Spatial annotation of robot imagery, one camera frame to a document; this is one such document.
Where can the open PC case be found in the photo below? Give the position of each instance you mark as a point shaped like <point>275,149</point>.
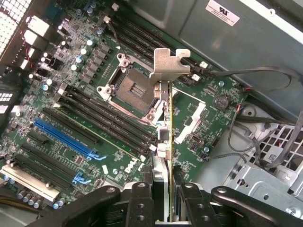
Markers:
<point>213,40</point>

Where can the green motherboard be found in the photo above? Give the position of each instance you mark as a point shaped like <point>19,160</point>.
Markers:
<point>213,123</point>

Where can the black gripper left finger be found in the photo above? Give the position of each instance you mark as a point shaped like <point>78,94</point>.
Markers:
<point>139,205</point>

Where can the white expansion slot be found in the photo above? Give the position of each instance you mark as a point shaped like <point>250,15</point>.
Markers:
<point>30,183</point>

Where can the metal drive cage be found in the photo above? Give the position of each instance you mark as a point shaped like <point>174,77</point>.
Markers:
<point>260,179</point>

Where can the black RAM slot bank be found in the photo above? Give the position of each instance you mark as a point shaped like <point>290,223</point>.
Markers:
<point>106,118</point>
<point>137,35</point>

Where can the CPU socket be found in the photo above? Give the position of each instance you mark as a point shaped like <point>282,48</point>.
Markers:
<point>132,89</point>

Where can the locking lever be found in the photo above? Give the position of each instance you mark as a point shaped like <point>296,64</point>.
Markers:
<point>117,40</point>

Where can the short black expansion slot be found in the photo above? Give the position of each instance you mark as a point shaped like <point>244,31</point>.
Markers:
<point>38,137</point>

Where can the coin cell battery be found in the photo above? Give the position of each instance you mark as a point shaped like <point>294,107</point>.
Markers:
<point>220,101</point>

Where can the long black expansion slot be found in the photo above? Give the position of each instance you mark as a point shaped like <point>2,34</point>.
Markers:
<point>49,159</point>
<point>42,170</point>
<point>71,126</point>

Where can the blue expansion slot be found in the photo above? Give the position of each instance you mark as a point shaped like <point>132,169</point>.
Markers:
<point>66,139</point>

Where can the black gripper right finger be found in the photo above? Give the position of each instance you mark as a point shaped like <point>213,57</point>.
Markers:
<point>201,208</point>

